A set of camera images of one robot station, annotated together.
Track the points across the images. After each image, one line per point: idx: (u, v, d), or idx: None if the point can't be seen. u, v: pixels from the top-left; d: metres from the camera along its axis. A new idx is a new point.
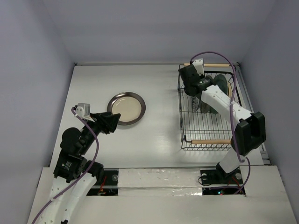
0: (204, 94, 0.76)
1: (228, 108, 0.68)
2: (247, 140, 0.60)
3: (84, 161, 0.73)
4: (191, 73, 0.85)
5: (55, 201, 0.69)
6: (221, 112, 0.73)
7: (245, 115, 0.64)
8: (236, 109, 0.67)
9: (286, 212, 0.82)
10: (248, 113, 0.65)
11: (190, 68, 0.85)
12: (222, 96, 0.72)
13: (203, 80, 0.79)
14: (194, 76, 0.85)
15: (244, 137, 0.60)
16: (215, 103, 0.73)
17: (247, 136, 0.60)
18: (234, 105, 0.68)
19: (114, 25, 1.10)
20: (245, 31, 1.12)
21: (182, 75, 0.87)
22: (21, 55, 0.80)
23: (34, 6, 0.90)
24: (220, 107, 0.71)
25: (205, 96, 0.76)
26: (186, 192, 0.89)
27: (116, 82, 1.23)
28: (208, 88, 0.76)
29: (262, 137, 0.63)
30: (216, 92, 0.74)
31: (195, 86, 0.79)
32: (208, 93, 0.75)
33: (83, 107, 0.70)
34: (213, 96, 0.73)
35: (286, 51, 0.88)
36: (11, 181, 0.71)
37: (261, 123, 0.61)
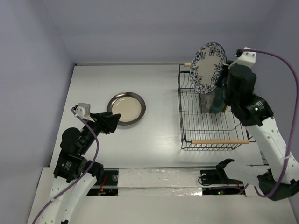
0: (256, 128, 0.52)
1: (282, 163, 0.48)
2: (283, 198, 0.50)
3: (85, 161, 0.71)
4: (247, 89, 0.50)
5: (56, 201, 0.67)
6: (265, 155, 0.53)
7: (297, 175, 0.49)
8: (290, 163, 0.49)
9: (286, 212, 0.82)
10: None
11: (251, 79, 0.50)
12: (278, 140, 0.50)
13: (260, 107, 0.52)
14: (250, 93, 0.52)
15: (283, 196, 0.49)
16: (264, 144, 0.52)
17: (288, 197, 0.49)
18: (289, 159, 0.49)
19: (113, 25, 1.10)
20: (245, 30, 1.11)
21: (232, 82, 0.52)
22: (21, 57, 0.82)
23: (34, 8, 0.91)
24: (269, 152, 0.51)
25: (255, 131, 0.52)
26: (186, 192, 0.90)
27: (116, 82, 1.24)
28: (263, 122, 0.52)
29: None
30: (272, 131, 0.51)
31: (244, 110, 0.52)
32: (261, 129, 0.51)
33: (83, 107, 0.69)
34: (266, 137, 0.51)
35: (287, 50, 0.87)
36: (11, 182, 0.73)
37: None
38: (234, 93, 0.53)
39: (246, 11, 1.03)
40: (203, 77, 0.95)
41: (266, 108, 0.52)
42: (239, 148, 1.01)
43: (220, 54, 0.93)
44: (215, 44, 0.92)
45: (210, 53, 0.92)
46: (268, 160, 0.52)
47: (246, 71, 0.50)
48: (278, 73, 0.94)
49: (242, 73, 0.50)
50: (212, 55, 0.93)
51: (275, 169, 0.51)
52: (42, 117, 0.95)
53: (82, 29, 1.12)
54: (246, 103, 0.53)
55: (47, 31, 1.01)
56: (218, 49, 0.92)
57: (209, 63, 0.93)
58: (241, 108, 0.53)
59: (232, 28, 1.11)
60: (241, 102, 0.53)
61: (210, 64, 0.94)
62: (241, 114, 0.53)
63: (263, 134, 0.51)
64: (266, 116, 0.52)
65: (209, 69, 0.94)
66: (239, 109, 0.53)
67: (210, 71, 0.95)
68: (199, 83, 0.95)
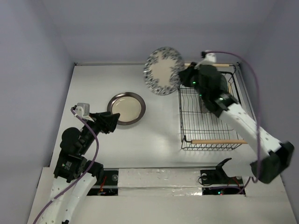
0: (224, 114, 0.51)
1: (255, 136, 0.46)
2: (274, 174, 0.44)
3: (85, 161, 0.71)
4: (215, 85, 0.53)
5: (56, 201, 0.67)
6: (244, 137, 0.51)
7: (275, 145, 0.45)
8: (263, 136, 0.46)
9: (286, 212, 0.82)
10: (278, 142, 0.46)
11: (216, 76, 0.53)
12: (246, 119, 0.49)
13: (225, 98, 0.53)
14: (217, 87, 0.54)
15: (271, 171, 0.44)
16: (237, 127, 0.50)
17: (275, 171, 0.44)
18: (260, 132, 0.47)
19: (113, 25, 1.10)
20: (245, 30, 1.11)
21: (201, 80, 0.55)
22: (21, 57, 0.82)
23: (34, 8, 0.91)
24: (244, 132, 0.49)
25: (224, 117, 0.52)
26: (186, 192, 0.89)
27: (116, 82, 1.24)
28: (229, 106, 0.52)
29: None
30: (238, 112, 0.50)
31: (213, 104, 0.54)
32: (228, 113, 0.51)
33: (83, 107, 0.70)
34: (235, 119, 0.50)
35: (287, 50, 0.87)
36: (11, 182, 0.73)
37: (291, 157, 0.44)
38: (204, 90, 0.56)
39: (247, 11, 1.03)
40: (160, 80, 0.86)
41: (231, 98, 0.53)
42: (238, 148, 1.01)
43: (173, 57, 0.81)
44: (167, 48, 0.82)
45: (163, 58, 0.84)
46: (246, 141, 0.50)
47: (212, 70, 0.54)
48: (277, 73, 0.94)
49: (206, 71, 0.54)
50: (165, 59, 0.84)
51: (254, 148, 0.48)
52: (42, 117, 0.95)
53: (82, 29, 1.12)
54: (215, 97, 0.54)
55: (46, 31, 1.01)
56: (171, 53, 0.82)
57: (162, 66, 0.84)
58: (211, 102, 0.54)
59: (232, 28, 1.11)
60: (210, 96, 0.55)
61: (163, 68, 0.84)
62: (211, 107, 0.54)
63: (231, 116, 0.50)
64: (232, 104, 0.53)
65: (164, 73, 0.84)
66: (210, 104, 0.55)
67: (168, 74, 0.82)
68: (156, 85, 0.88)
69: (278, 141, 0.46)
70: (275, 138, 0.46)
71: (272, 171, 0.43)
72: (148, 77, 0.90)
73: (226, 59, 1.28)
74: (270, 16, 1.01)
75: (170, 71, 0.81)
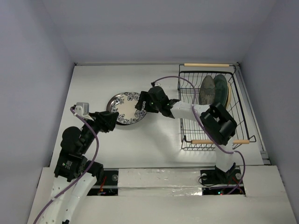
0: (173, 110, 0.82)
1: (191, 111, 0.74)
2: (216, 129, 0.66)
3: (85, 160, 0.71)
4: (161, 97, 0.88)
5: (57, 201, 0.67)
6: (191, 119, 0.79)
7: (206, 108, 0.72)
8: (197, 107, 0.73)
9: (286, 212, 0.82)
10: (207, 106, 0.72)
11: (159, 91, 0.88)
12: (185, 105, 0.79)
13: (171, 103, 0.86)
14: (164, 99, 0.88)
15: (212, 127, 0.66)
16: (183, 113, 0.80)
17: (214, 125, 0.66)
18: (195, 106, 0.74)
19: (113, 25, 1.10)
20: (245, 30, 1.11)
21: (153, 98, 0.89)
22: (21, 57, 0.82)
23: (34, 9, 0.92)
24: (188, 115, 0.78)
25: (175, 113, 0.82)
26: (186, 192, 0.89)
27: (116, 82, 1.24)
28: (174, 105, 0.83)
29: (231, 121, 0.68)
30: (180, 104, 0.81)
31: (166, 109, 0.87)
32: (174, 108, 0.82)
33: (82, 106, 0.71)
34: (178, 108, 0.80)
35: (287, 50, 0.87)
36: (11, 181, 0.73)
37: (221, 111, 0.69)
38: (158, 104, 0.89)
39: (246, 11, 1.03)
40: (125, 114, 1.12)
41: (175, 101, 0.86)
42: (239, 148, 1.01)
43: (138, 98, 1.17)
44: (133, 93, 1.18)
45: (128, 100, 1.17)
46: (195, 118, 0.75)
47: (156, 88, 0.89)
48: (277, 73, 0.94)
49: (153, 90, 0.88)
50: (130, 101, 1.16)
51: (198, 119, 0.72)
52: (42, 117, 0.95)
53: (81, 28, 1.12)
54: (165, 104, 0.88)
55: (47, 31, 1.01)
56: (135, 96, 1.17)
57: (127, 106, 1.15)
58: (164, 109, 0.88)
59: (232, 28, 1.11)
60: (162, 106, 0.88)
61: (129, 106, 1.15)
62: (165, 113, 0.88)
63: (176, 109, 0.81)
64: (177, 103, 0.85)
65: (128, 109, 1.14)
66: (164, 112, 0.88)
67: (133, 110, 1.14)
68: (122, 118, 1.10)
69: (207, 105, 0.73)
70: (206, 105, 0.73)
71: (211, 126, 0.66)
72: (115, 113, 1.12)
73: (226, 59, 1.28)
74: (270, 16, 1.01)
75: (134, 107, 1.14)
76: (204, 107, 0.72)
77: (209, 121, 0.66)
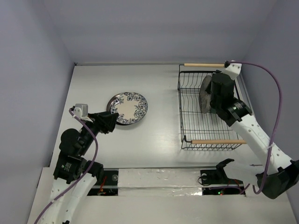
0: (237, 124, 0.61)
1: (266, 150, 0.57)
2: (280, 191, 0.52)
3: (84, 161, 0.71)
4: (227, 93, 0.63)
5: (56, 203, 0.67)
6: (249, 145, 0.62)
7: (284, 163, 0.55)
8: (274, 153, 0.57)
9: (286, 212, 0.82)
10: (287, 159, 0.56)
11: (229, 83, 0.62)
12: (259, 132, 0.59)
13: (238, 107, 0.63)
14: (229, 96, 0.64)
15: (276, 187, 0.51)
16: (248, 138, 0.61)
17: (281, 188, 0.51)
18: (273, 148, 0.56)
19: (113, 26, 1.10)
20: (245, 30, 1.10)
21: (214, 88, 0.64)
22: (21, 58, 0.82)
23: (34, 9, 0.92)
24: (255, 145, 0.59)
25: (237, 128, 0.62)
26: (186, 192, 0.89)
27: (116, 82, 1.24)
28: (242, 118, 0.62)
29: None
30: (252, 124, 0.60)
31: (226, 110, 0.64)
32: (242, 124, 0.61)
33: (81, 107, 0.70)
34: (248, 131, 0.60)
35: (288, 50, 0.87)
36: (10, 182, 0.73)
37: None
38: (217, 98, 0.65)
39: (247, 10, 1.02)
40: (124, 114, 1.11)
41: (245, 108, 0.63)
42: (239, 148, 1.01)
43: (138, 98, 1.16)
44: (132, 93, 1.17)
45: (128, 100, 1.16)
46: (261, 157, 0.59)
47: (226, 78, 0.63)
48: (278, 73, 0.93)
49: (221, 80, 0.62)
50: (130, 101, 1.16)
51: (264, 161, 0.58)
52: (42, 117, 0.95)
53: (81, 29, 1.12)
54: (227, 105, 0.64)
55: (47, 32, 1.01)
56: (135, 96, 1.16)
57: (127, 106, 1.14)
58: (224, 110, 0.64)
59: (232, 28, 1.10)
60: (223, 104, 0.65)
61: (129, 107, 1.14)
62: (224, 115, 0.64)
63: (245, 128, 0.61)
64: (245, 114, 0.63)
65: (128, 110, 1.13)
66: (222, 112, 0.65)
67: (132, 111, 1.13)
68: (122, 118, 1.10)
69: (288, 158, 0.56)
70: (287, 156, 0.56)
71: (277, 187, 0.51)
72: (115, 113, 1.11)
73: (226, 59, 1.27)
74: (270, 16, 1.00)
75: (134, 108, 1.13)
76: (283, 159, 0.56)
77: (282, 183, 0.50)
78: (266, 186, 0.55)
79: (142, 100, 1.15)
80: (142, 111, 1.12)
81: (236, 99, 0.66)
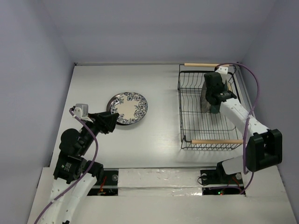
0: (222, 104, 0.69)
1: (244, 121, 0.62)
2: (258, 157, 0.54)
3: (84, 162, 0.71)
4: (216, 83, 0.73)
5: (56, 203, 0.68)
6: (234, 123, 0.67)
7: (261, 130, 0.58)
8: (252, 123, 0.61)
9: (286, 212, 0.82)
10: (264, 128, 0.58)
11: (216, 75, 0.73)
12: (240, 109, 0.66)
13: (225, 94, 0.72)
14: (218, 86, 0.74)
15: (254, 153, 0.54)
16: (231, 116, 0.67)
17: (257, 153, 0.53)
18: (250, 119, 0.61)
19: (113, 25, 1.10)
20: (245, 30, 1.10)
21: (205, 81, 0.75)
22: (22, 59, 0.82)
23: (35, 10, 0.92)
24: (237, 120, 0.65)
25: (223, 108, 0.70)
26: (186, 192, 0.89)
27: (116, 82, 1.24)
28: (227, 100, 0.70)
29: (278, 157, 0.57)
30: (234, 104, 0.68)
31: (215, 96, 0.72)
32: (226, 104, 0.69)
33: (81, 107, 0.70)
34: (230, 108, 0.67)
35: (288, 50, 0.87)
36: (11, 182, 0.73)
37: (277, 143, 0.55)
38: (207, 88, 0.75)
39: (246, 11, 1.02)
40: (124, 114, 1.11)
41: (231, 95, 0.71)
42: (238, 149, 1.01)
43: (138, 98, 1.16)
44: (132, 93, 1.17)
45: (128, 100, 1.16)
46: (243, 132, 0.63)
47: (214, 73, 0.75)
48: (278, 73, 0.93)
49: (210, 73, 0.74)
50: (130, 101, 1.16)
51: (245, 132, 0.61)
52: (42, 117, 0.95)
53: (82, 29, 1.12)
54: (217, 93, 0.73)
55: (47, 32, 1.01)
56: (135, 96, 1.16)
57: (127, 106, 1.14)
58: (213, 97, 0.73)
59: (232, 28, 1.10)
60: (213, 93, 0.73)
61: (129, 106, 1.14)
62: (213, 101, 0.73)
63: (228, 107, 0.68)
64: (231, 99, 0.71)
65: (128, 110, 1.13)
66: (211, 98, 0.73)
67: (132, 111, 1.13)
68: (122, 118, 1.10)
69: (265, 126, 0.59)
70: (265, 125, 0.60)
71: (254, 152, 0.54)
72: (115, 113, 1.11)
73: (226, 59, 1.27)
74: (270, 16, 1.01)
75: (134, 108, 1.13)
76: (260, 127, 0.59)
77: (256, 143, 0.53)
78: (247, 159, 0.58)
79: (142, 100, 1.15)
80: (142, 111, 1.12)
81: (226, 90, 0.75)
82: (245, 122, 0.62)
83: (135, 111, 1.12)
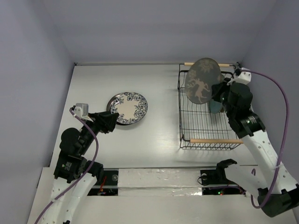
0: (248, 138, 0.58)
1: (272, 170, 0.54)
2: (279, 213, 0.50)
3: (84, 161, 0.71)
4: (244, 105, 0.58)
5: (57, 202, 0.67)
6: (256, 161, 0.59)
7: (290, 185, 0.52)
8: (281, 174, 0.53)
9: (286, 212, 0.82)
10: (293, 182, 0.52)
11: (247, 96, 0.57)
12: (269, 150, 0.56)
13: (252, 121, 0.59)
14: (245, 108, 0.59)
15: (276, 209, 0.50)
16: (256, 155, 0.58)
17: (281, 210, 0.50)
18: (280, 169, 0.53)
19: (113, 25, 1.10)
20: (245, 31, 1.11)
21: (231, 99, 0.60)
22: (22, 59, 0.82)
23: (35, 10, 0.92)
24: (262, 162, 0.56)
25: (247, 142, 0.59)
26: (186, 192, 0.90)
27: (116, 82, 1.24)
28: (254, 133, 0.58)
29: None
30: (262, 142, 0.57)
31: (239, 122, 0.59)
32: (252, 139, 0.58)
33: (82, 107, 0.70)
34: (257, 147, 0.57)
35: (288, 50, 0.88)
36: (11, 182, 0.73)
37: None
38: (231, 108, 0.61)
39: (246, 11, 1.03)
40: (124, 114, 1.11)
41: (259, 123, 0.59)
42: (238, 148, 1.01)
43: (137, 98, 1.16)
44: (132, 93, 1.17)
45: (128, 100, 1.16)
46: (266, 176, 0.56)
47: (245, 89, 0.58)
48: (277, 73, 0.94)
49: (240, 90, 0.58)
50: (130, 101, 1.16)
51: (270, 182, 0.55)
52: (42, 117, 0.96)
53: (82, 29, 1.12)
54: (240, 116, 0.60)
55: (47, 32, 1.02)
56: (135, 96, 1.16)
57: (127, 106, 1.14)
58: (237, 122, 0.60)
59: (232, 28, 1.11)
60: (237, 115, 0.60)
61: (129, 106, 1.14)
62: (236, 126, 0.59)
63: (255, 143, 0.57)
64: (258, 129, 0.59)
65: (128, 110, 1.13)
66: (234, 122, 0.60)
67: (132, 111, 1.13)
68: (121, 118, 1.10)
69: (294, 181, 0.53)
70: (293, 178, 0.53)
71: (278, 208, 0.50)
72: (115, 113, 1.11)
73: (226, 59, 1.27)
74: (270, 17, 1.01)
75: (134, 108, 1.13)
76: (289, 181, 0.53)
77: (283, 204, 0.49)
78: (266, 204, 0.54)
79: (142, 100, 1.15)
80: (142, 111, 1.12)
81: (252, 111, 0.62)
82: (273, 172, 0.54)
83: (135, 111, 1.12)
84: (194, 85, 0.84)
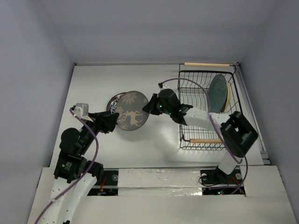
0: (187, 118, 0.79)
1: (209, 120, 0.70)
2: (238, 141, 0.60)
3: (84, 161, 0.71)
4: (174, 102, 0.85)
5: (57, 202, 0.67)
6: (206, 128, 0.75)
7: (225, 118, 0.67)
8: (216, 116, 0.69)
9: (286, 212, 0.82)
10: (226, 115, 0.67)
11: (172, 95, 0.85)
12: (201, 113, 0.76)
13: (184, 108, 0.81)
14: (176, 104, 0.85)
15: (232, 140, 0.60)
16: (198, 122, 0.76)
17: (233, 137, 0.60)
18: (212, 115, 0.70)
19: (113, 25, 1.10)
20: (245, 31, 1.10)
21: (164, 102, 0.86)
22: (21, 59, 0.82)
23: (35, 10, 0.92)
24: (203, 123, 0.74)
25: (188, 120, 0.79)
26: (186, 192, 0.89)
27: (116, 82, 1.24)
28: (187, 112, 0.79)
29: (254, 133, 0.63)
30: (195, 112, 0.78)
31: (177, 115, 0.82)
32: (188, 115, 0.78)
33: (82, 107, 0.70)
34: (193, 116, 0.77)
35: (288, 50, 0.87)
36: (10, 182, 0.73)
37: (242, 121, 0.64)
38: (168, 108, 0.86)
39: (246, 11, 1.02)
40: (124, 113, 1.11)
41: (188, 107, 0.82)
42: None
43: None
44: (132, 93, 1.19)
45: None
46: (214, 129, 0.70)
47: (169, 93, 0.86)
48: (278, 73, 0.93)
49: (166, 94, 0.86)
50: None
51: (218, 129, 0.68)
52: (42, 117, 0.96)
53: (82, 29, 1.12)
54: (177, 110, 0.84)
55: (47, 32, 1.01)
56: None
57: None
58: (176, 115, 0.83)
59: (232, 28, 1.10)
60: (174, 111, 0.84)
61: None
62: (177, 119, 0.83)
63: (191, 116, 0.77)
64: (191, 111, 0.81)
65: None
66: (175, 117, 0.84)
67: None
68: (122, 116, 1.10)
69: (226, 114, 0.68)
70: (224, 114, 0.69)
71: (231, 138, 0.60)
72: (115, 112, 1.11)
73: (226, 59, 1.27)
74: (270, 17, 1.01)
75: None
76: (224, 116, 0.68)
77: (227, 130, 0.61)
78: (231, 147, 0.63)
79: None
80: None
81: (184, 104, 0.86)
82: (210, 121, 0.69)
83: None
84: (126, 116, 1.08)
